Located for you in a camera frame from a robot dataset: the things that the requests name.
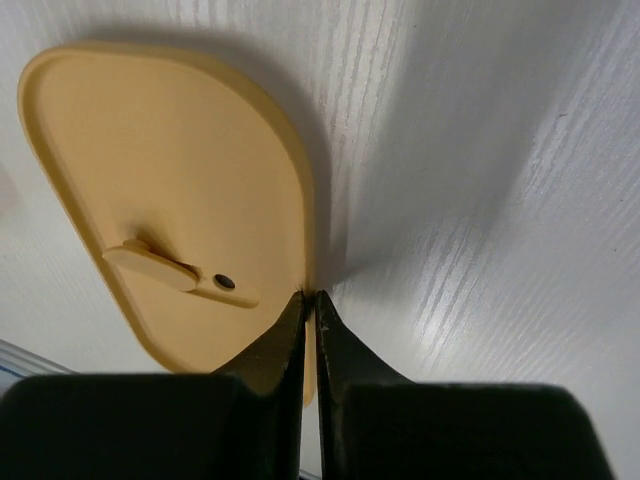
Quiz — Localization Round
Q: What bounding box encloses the aluminium mounting rail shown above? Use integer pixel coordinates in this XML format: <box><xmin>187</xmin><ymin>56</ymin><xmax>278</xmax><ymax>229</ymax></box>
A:
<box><xmin>0</xmin><ymin>340</ymin><xmax>73</xmax><ymax>378</ymax></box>

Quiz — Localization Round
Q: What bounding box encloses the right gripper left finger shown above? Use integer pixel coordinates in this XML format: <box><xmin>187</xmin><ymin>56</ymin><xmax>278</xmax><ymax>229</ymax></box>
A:
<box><xmin>1</xmin><ymin>293</ymin><xmax>306</xmax><ymax>479</ymax></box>

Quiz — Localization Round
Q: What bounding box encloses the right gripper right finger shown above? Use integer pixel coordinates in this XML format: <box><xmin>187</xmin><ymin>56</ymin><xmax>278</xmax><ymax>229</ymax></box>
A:
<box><xmin>314</xmin><ymin>291</ymin><xmax>614</xmax><ymax>479</ymax></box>

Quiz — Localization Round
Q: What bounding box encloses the oblong tan box lid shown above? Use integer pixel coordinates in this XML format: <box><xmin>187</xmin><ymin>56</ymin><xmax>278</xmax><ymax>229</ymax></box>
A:
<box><xmin>17</xmin><ymin>42</ymin><xmax>317</xmax><ymax>409</ymax></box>

